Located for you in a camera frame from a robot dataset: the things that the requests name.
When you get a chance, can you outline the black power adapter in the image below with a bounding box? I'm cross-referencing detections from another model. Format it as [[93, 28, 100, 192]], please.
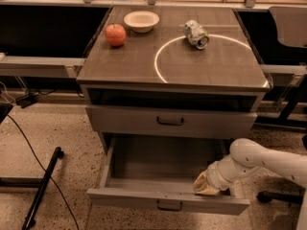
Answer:
[[16, 93, 38, 108]]

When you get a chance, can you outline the grey drawer cabinet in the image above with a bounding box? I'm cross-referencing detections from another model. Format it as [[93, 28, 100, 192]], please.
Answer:
[[77, 6, 271, 148]]

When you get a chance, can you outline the crushed green soda can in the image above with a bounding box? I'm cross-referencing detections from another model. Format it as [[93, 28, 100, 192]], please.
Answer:
[[183, 20, 209, 50]]

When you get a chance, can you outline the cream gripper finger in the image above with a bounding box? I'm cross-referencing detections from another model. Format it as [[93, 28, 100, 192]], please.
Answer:
[[193, 172, 220, 195]]

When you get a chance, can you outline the grey drawer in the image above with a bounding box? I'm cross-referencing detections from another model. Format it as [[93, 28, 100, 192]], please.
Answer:
[[87, 135, 249, 215], [85, 105, 257, 139]]

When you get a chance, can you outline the grey chair backrest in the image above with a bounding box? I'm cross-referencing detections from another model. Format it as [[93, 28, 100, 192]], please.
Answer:
[[269, 7, 307, 48]]

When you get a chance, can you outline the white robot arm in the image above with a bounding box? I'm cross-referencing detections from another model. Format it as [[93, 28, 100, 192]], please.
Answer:
[[193, 138, 307, 230]]

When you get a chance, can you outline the white bowl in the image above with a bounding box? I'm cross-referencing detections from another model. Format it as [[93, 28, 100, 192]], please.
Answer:
[[124, 11, 159, 34]]

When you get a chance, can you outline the black cable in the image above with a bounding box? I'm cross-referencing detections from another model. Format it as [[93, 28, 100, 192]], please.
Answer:
[[6, 113, 81, 230]]

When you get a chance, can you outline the black floor stand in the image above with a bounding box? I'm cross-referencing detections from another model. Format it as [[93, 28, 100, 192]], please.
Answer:
[[0, 147, 64, 230]]

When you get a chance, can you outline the grey top drawer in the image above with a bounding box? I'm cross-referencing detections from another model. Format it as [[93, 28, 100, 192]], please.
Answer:
[[85, 105, 257, 139]]

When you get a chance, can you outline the red apple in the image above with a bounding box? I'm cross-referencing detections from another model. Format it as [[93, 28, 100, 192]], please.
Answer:
[[105, 24, 127, 47]]

